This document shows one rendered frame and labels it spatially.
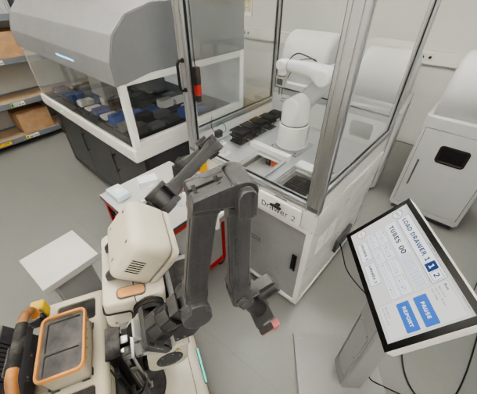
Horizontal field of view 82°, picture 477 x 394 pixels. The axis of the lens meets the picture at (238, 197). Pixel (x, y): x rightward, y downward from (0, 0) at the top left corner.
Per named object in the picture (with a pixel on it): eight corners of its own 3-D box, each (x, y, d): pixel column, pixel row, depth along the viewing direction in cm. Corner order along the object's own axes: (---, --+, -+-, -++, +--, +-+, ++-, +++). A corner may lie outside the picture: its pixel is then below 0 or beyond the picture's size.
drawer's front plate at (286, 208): (298, 227, 154) (301, 212, 147) (257, 204, 169) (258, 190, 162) (299, 225, 155) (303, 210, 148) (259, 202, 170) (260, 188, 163)
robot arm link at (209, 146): (215, 125, 121) (231, 142, 124) (202, 137, 132) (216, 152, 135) (146, 196, 99) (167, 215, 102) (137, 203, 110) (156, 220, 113)
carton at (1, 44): (-3, 60, 336) (-17, 34, 318) (-13, 56, 351) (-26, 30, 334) (33, 54, 361) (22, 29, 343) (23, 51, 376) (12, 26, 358)
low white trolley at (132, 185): (173, 312, 201) (152, 241, 153) (127, 264, 233) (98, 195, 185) (228, 263, 235) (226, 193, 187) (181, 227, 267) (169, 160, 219)
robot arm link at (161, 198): (139, 209, 101) (150, 220, 102) (159, 191, 99) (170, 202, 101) (145, 202, 110) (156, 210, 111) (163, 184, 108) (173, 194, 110)
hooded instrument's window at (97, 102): (134, 150, 202) (116, 87, 173) (41, 94, 294) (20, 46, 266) (238, 106, 268) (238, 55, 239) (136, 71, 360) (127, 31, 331)
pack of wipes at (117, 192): (131, 196, 184) (130, 191, 181) (118, 203, 178) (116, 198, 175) (120, 188, 191) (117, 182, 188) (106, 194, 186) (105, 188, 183)
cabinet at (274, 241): (295, 312, 201) (315, 237, 151) (201, 240, 254) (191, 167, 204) (352, 239, 256) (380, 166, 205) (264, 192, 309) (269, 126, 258)
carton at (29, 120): (25, 134, 389) (15, 115, 371) (16, 128, 404) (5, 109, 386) (55, 124, 414) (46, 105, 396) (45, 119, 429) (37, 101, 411)
